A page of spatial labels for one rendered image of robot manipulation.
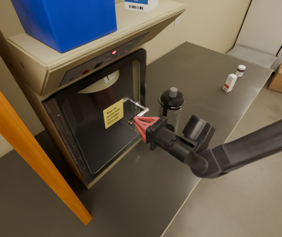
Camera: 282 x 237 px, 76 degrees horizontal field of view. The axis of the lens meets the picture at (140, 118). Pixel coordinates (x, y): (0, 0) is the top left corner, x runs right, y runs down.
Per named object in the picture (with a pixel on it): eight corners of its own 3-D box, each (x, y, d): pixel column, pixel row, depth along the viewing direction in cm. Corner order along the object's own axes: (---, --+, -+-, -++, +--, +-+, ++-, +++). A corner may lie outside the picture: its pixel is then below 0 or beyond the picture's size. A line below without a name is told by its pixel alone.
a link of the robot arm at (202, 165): (201, 176, 40) (213, 177, 46) (229, 131, 39) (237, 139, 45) (164, 147, 48) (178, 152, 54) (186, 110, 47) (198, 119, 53)
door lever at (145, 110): (120, 120, 59) (119, 114, 57) (139, 105, 64) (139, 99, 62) (132, 128, 56) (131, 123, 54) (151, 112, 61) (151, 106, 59)
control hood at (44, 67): (33, 92, 33) (2, 38, 26) (145, 36, 50) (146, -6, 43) (68, 122, 28) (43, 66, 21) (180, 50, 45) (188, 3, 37)
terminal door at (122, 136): (87, 183, 64) (43, 98, 35) (143, 133, 80) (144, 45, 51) (88, 184, 64) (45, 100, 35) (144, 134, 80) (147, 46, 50)
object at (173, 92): (155, 100, 72) (156, 87, 67) (172, 91, 75) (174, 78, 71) (170, 114, 67) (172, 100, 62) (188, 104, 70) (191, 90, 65)
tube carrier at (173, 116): (150, 130, 86) (152, 95, 70) (167, 120, 90) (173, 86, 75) (165, 145, 80) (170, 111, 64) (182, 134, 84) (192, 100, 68)
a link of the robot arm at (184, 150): (186, 167, 45) (189, 165, 51) (200, 144, 45) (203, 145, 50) (164, 152, 49) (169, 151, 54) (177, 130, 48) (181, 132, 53)
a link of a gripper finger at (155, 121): (141, 106, 57) (165, 120, 53) (141, 121, 62) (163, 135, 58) (126, 118, 53) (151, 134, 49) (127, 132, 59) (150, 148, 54)
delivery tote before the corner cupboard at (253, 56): (219, 72, 290) (226, 53, 266) (230, 62, 311) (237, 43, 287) (257, 88, 262) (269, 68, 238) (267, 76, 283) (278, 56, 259)
